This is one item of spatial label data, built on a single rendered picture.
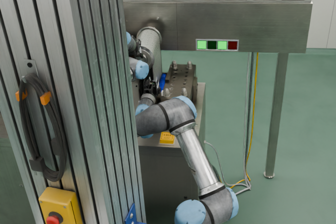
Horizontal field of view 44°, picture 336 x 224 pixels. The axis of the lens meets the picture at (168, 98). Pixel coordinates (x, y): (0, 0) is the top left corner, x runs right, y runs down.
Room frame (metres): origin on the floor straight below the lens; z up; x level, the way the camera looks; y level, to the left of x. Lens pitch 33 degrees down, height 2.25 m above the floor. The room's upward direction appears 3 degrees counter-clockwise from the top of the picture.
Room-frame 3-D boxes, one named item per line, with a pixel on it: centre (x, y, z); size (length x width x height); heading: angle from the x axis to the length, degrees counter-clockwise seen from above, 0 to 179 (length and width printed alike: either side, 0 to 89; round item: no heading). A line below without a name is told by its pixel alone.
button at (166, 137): (1.71, 0.01, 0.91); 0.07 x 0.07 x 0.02; 80
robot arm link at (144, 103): (1.69, 0.12, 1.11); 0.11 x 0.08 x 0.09; 170
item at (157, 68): (2.08, 0.05, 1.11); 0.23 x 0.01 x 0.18; 170
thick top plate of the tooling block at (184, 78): (2.10, -0.07, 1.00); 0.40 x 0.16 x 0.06; 170
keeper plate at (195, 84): (2.10, -0.17, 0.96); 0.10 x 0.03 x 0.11; 170
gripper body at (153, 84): (1.85, 0.09, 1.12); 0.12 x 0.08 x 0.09; 170
